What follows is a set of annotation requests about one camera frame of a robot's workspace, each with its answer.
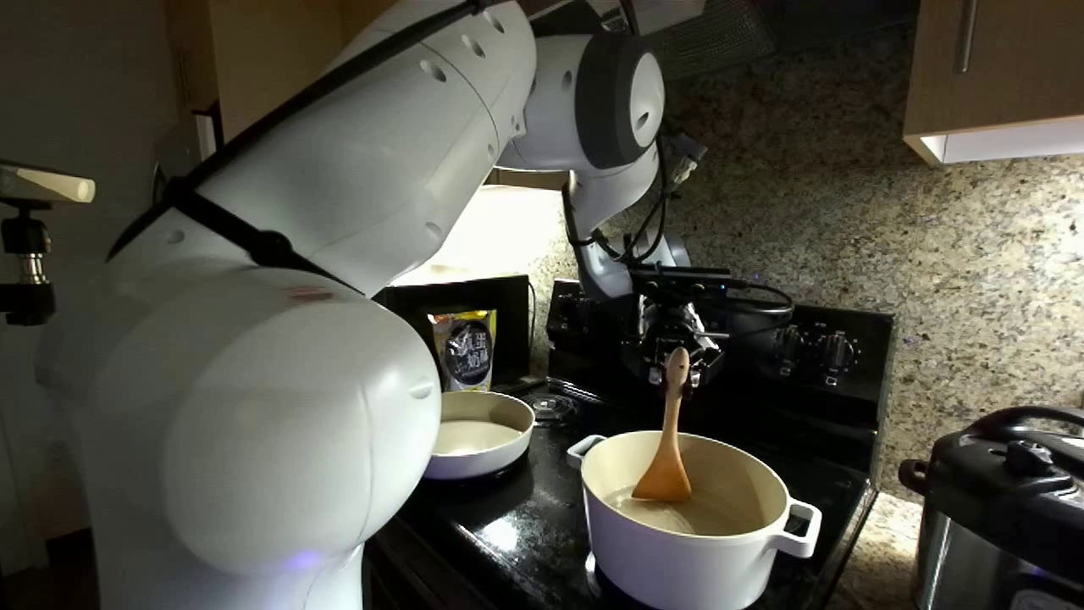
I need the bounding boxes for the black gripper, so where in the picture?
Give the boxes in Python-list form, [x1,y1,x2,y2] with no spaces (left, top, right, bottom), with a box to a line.
[636,295,725,391]

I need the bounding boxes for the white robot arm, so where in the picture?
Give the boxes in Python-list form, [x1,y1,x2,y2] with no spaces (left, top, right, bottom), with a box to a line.
[36,0,663,610]

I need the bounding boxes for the wooden spoon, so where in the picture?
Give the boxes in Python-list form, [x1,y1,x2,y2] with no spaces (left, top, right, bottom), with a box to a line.
[633,345,691,504]

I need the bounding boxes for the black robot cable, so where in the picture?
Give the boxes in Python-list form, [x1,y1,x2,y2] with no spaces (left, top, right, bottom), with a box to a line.
[561,130,801,327]

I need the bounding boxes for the camera tripod mount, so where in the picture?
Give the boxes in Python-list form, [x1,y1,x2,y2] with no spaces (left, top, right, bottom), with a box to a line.
[0,163,94,327]

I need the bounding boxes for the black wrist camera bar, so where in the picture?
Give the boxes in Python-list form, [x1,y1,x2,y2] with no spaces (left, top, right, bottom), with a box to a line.
[633,268,733,300]

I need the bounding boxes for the yellow snack bag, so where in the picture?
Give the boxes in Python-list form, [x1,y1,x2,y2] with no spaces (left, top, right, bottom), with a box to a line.
[429,309,499,391]

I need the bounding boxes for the wooden upper cabinet right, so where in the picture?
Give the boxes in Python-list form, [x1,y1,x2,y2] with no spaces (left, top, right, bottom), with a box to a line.
[904,0,1084,168]

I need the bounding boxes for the white pot with handles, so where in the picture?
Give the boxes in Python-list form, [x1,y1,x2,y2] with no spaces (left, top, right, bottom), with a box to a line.
[580,432,823,610]

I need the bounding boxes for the white round pan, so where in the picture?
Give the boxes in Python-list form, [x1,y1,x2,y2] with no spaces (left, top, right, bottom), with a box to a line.
[426,394,534,482]

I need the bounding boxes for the black pressure cooker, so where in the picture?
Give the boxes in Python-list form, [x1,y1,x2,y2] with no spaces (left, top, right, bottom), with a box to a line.
[898,406,1084,610]

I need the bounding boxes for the black electric stove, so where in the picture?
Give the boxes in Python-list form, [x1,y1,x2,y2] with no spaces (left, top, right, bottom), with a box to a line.
[366,277,893,610]

